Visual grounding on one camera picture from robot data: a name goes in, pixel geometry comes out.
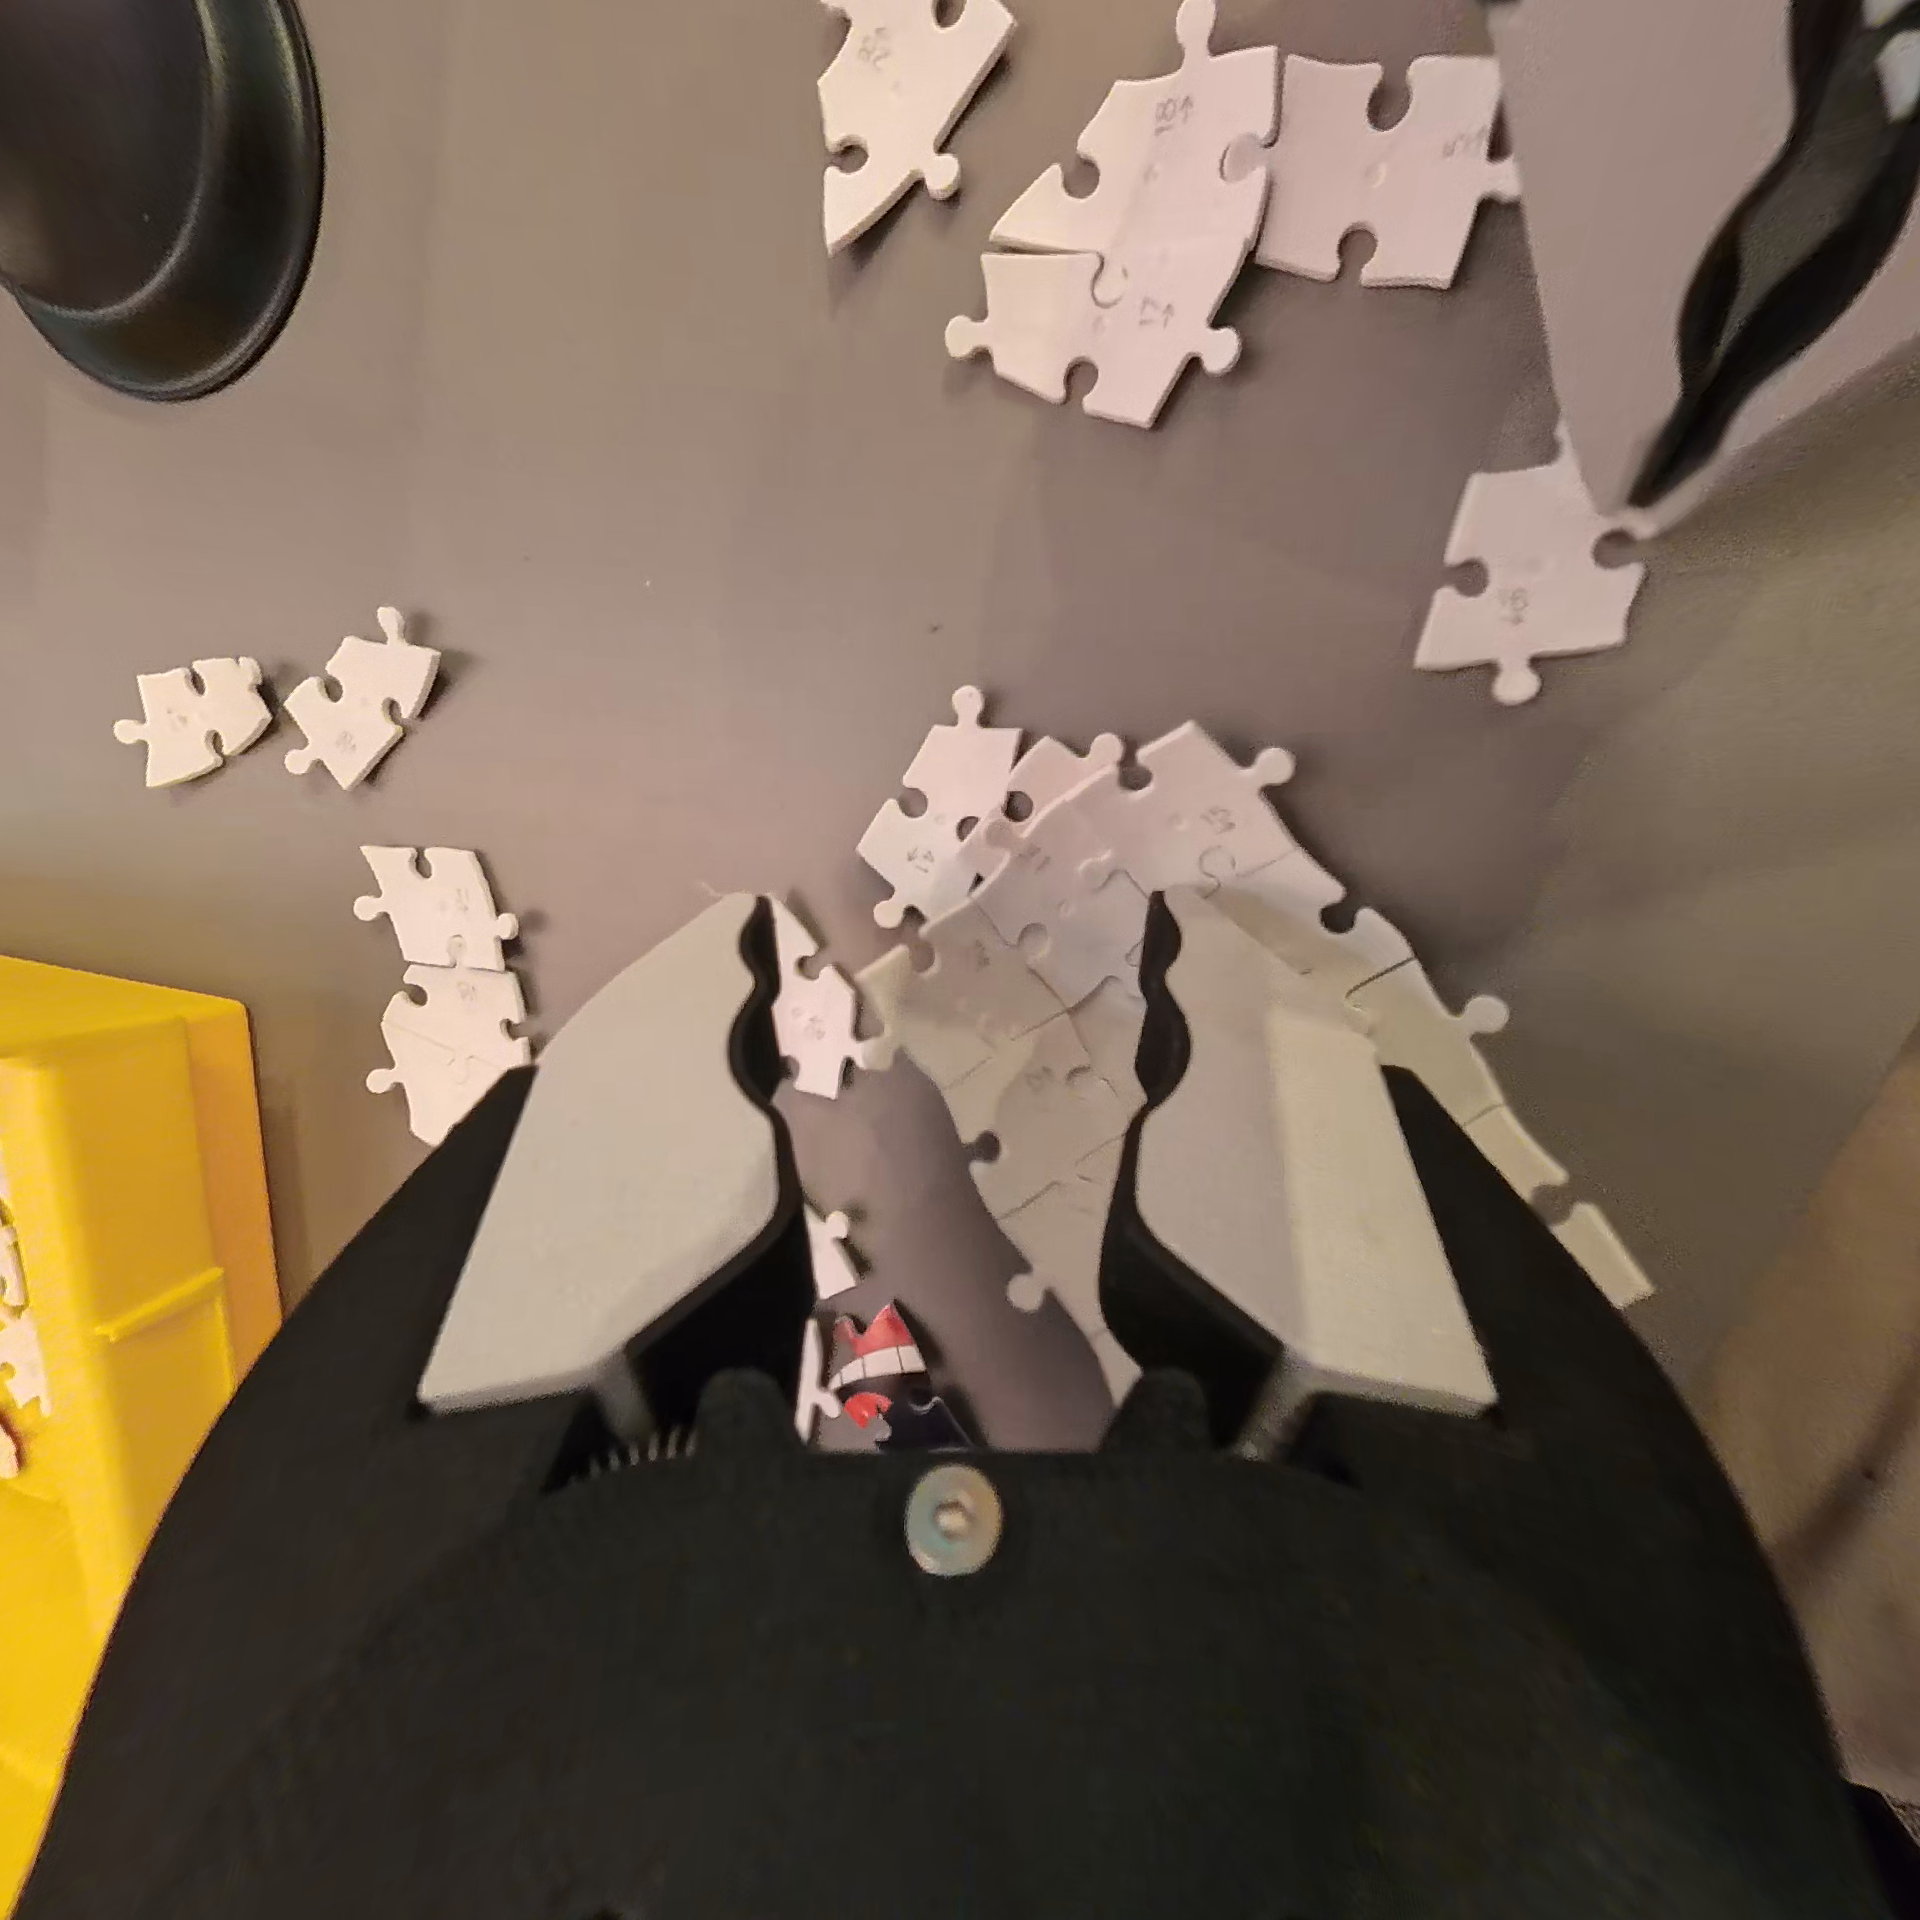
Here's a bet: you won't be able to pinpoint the three joined white puzzle pieces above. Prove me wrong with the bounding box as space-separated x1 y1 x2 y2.
353 843 536 1152

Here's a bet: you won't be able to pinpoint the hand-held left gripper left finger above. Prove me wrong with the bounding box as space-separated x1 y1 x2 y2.
415 897 818 1419

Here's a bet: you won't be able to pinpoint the black round base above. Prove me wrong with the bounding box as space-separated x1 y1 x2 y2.
0 0 326 404

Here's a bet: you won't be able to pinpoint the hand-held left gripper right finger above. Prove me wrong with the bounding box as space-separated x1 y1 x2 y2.
1102 888 1501 1419

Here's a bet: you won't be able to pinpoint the printed red black puzzle piece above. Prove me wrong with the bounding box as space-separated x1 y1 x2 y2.
832 1304 961 1453

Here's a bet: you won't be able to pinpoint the curved assembled puzzle ball section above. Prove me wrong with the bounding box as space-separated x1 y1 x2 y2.
854 720 1656 1413

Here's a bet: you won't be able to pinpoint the pointed white puzzle piece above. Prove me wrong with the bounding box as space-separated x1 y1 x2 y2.
818 0 1021 256
1411 424 1647 708
765 897 889 1105

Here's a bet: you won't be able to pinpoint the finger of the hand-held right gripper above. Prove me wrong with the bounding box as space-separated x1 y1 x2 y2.
1493 0 1920 509

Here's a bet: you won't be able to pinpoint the pile of white puzzle pieces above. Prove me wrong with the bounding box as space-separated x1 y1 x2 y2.
0 1162 54 1478

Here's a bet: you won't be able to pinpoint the yellow plastic bin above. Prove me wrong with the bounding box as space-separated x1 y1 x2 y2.
0 950 283 1824

